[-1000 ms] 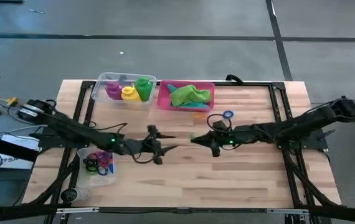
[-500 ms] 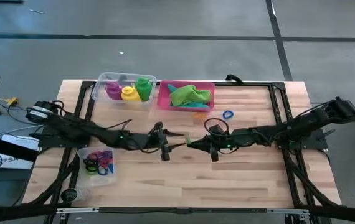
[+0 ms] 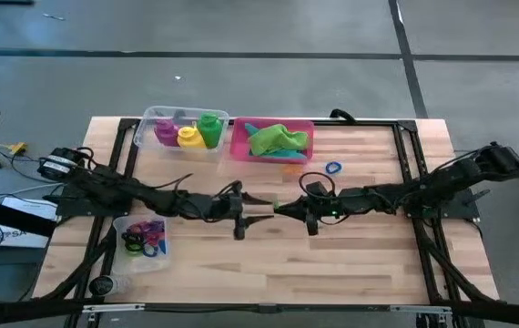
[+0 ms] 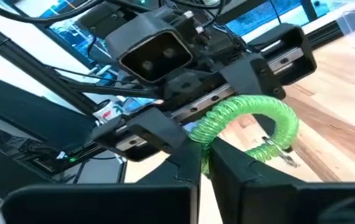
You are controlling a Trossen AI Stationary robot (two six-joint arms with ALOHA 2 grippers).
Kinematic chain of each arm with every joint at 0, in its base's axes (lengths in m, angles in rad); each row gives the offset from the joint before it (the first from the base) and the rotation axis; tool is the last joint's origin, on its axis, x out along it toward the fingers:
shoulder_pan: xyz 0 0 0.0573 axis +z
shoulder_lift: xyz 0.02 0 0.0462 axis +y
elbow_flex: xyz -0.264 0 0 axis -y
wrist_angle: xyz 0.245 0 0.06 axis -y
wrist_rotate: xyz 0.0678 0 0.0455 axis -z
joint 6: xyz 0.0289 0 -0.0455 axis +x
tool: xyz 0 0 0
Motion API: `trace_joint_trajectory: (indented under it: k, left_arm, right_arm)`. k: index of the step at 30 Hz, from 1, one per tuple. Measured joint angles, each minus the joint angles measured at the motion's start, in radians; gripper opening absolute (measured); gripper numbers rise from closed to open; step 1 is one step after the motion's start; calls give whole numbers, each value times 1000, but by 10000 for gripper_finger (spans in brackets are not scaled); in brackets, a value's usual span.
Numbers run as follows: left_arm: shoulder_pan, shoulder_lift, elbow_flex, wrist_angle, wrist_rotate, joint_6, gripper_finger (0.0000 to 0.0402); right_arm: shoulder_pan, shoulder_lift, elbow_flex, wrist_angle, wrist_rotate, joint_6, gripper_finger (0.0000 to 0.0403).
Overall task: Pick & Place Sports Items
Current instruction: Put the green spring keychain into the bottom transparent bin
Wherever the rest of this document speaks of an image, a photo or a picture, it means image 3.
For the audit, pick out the yellow sports bottle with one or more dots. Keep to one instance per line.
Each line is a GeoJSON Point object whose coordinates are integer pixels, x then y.
{"type": "Point", "coordinates": [191, 139]}

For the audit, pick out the green sports bottle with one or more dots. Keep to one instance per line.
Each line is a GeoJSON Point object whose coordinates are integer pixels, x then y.
{"type": "Point", "coordinates": [210, 130]}

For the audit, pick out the grey floor scrap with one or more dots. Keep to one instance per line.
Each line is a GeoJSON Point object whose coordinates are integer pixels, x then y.
{"type": "Point", "coordinates": [53, 17]}

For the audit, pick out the green coil wristband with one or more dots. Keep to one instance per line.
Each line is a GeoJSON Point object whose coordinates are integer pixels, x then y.
{"type": "Point", "coordinates": [134, 249]}
{"type": "Point", "coordinates": [276, 203]}

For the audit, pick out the large clear plastic bin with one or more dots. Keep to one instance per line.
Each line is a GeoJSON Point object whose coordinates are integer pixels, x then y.
{"type": "Point", "coordinates": [145, 132]}

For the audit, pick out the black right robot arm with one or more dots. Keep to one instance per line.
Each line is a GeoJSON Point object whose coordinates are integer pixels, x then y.
{"type": "Point", "coordinates": [378, 200]}

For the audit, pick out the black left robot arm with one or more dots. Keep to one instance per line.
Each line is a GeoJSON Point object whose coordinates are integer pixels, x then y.
{"type": "Point", "coordinates": [118, 193]}

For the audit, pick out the black coil wristband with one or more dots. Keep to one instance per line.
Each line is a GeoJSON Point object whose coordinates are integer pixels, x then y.
{"type": "Point", "coordinates": [125, 237]}

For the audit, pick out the green cloth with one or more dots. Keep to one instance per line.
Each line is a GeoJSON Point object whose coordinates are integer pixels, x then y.
{"type": "Point", "coordinates": [273, 139]}

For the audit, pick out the purple sports bottle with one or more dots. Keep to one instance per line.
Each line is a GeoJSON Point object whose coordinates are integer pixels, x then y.
{"type": "Point", "coordinates": [166, 133]}

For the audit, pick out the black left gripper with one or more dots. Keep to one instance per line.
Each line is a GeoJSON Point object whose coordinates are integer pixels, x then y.
{"type": "Point", "coordinates": [237, 209]}

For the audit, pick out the black metal rig frame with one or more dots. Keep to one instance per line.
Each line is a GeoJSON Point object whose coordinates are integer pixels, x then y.
{"type": "Point", "coordinates": [369, 122]}

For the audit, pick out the pink plastic bin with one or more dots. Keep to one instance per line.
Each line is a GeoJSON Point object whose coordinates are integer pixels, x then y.
{"type": "Point", "coordinates": [240, 146]}

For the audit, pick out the purple coil wristband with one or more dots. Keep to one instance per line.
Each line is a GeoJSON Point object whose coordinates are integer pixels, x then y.
{"type": "Point", "coordinates": [155, 224]}

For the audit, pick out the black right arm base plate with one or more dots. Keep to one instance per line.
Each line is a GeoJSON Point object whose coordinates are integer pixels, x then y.
{"type": "Point", "coordinates": [460, 210]}

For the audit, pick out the small clear plastic container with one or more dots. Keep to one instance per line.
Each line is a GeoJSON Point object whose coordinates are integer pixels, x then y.
{"type": "Point", "coordinates": [150, 266]}

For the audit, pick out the blue coil wristband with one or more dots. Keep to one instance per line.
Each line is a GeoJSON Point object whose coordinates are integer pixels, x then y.
{"type": "Point", "coordinates": [164, 246]}
{"type": "Point", "coordinates": [327, 168]}
{"type": "Point", "coordinates": [150, 253]}

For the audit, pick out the white beverage can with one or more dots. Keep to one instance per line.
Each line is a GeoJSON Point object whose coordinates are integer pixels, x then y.
{"type": "Point", "coordinates": [102, 285]}

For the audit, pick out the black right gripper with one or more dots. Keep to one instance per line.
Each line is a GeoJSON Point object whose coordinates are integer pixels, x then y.
{"type": "Point", "coordinates": [321, 205]}

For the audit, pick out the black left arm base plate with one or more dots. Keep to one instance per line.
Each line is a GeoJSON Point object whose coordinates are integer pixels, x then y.
{"type": "Point", "coordinates": [73, 207]}

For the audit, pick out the red coil wristband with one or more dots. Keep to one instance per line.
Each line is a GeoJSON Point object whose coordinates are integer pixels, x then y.
{"type": "Point", "coordinates": [136, 225]}
{"type": "Point", "coordinates": [157, 237]}

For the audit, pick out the silver frame bracket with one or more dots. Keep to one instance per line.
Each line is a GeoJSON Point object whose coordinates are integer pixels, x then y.
{"type": "Point", "coordinates": [114, 308]}
{"type": "Point", "coordinates": [419, 309]}

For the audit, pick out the white cardboard box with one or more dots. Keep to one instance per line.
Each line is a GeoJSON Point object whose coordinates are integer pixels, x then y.
{"type": "Point", "coordinates": [13, 239]}

